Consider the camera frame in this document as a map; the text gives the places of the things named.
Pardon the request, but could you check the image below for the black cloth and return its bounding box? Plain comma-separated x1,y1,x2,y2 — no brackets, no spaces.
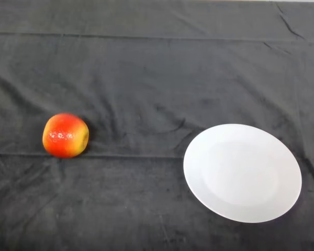
0,0,314,251

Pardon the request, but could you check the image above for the red and yellow apple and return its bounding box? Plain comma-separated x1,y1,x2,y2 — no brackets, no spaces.
42,112,90,159

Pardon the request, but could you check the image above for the white round plate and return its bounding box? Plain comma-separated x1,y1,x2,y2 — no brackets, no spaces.
183,123,303,224

